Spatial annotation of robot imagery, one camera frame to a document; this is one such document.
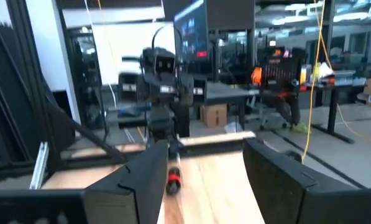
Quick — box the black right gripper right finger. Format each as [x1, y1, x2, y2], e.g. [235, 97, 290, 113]
[243, 138, 371, 224]

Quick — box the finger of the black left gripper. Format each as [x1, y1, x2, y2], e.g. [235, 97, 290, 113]
[158, 76, 180, 103]
[140, 76, 160, 103]

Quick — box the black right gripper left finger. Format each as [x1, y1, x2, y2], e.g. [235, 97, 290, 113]
[0, 139, 169, 224]

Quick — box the black cable with red strap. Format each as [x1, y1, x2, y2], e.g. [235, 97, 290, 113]
[165, 166, 183, 197]

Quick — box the dark grey desk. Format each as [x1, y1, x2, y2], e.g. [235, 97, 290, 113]
[203, 81, 260, 130]

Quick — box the green-yellow cloth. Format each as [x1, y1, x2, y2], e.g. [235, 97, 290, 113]
[292, 122, 312, 135]

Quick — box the black computer monitor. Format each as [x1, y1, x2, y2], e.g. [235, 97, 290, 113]
[173, 0, 256, 63]

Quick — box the black standing desk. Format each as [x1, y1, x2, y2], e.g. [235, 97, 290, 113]
[300, 70, 368, 144]

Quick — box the black office chair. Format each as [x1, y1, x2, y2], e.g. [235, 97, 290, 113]
[255, 46, 306, 130]

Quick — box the yellow-green bottle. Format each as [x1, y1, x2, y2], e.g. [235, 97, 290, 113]
[311, 63, 321, 82]

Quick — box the grey laptop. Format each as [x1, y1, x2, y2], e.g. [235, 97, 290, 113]
[332, 70, 357, 86]

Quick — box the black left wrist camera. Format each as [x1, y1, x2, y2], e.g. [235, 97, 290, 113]
[141, 46, 176, 75]

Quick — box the black camera cable loop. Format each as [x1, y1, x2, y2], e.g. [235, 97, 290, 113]
[150, 23, 185, 50]

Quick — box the black aluminium table frame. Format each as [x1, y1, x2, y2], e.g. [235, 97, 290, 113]
[0, 0, 371, 190]

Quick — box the silver metal bracket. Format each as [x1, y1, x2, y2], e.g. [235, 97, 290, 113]
[29, 141, 50, 190]

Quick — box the yellow extension cord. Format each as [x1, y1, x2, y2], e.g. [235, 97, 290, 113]
[300, 0, 371, 164]

